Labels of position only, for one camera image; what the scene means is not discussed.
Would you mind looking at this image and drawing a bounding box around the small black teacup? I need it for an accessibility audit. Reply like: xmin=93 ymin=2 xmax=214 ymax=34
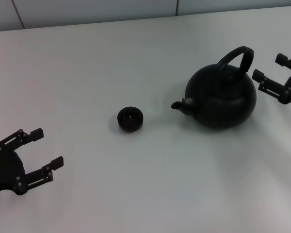
xmin=117 ymin=106 xmax=144 ymax=133

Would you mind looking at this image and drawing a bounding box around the black round teapot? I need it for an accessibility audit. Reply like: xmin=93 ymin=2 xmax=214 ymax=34
xmin=171 ymin=45 xmax=258 ymax=132

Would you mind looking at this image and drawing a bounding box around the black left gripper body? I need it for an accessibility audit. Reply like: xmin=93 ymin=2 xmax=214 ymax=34
xmin=0 ymin=140 xmax=29 ymax=196

